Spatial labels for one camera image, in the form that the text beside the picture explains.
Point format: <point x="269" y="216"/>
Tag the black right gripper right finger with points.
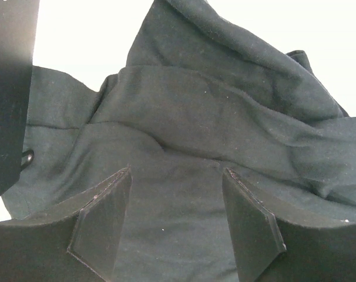
<point x="280" y="233"/>

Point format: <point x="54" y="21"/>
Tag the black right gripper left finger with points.
<point x="74" y="240"/>

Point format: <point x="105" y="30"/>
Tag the black cloth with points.
<point x="198" y="95"/>

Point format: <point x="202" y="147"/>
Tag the black wire dish rack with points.
<point x="18" y="21"/>

